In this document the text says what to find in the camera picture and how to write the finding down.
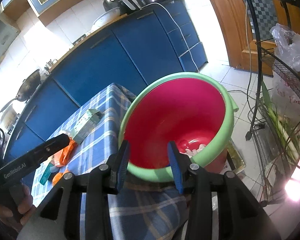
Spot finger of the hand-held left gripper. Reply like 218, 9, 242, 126
27, 133, 70, 166

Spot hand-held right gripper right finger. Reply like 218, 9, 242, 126
167, 141, 282, 240

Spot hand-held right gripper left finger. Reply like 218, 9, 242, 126
17, 140, 130, 240

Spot large orange wrapper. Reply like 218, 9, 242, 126
54, 140, 77, 168

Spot person's left hand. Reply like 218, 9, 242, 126
0, 184, 37, 232

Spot red round wrapper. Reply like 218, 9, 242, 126
178, 140, 192, 153

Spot pale crumpled wrappers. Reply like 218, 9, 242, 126
185, 144, 208, 158

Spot blue plaid tablecloth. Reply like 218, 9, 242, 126
30, 82, 190, 240

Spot teal packet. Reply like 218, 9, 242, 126
39, 164, 55, 185

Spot small orange wrapper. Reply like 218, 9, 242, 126
52, 170, 68, 186

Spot white plastic bag bundle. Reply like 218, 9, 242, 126
72, 109, 103, 145

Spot metal tray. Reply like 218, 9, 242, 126
225, 140, 247, 174

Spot dark wok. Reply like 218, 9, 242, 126
0, 69, 42, 113

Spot metal kettle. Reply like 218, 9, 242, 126
44, 59, 58, 72

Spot blue kitchen cabinet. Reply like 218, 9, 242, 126
1, 0, 209, 188

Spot green onions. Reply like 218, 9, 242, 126
261, 80, 300, 160

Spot plastic bag with red print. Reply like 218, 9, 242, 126
271, 72, 300, 120

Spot white basin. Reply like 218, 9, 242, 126
91, 8, 122, 32

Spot blue drawer unit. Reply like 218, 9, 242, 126
154, 0, 209, 73

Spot black air fryer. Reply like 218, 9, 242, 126
103, 0, 140, 15

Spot wooden door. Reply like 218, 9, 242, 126
200, 0, 288, 77

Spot clear plastic bag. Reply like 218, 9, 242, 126
269, 23, 300, 80

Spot grey floor cable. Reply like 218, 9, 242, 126
226, 5, 268, 142

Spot black wire rack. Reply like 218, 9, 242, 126
240, 0, 300, 205

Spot white power cable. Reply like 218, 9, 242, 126
140, 2, 202, 73

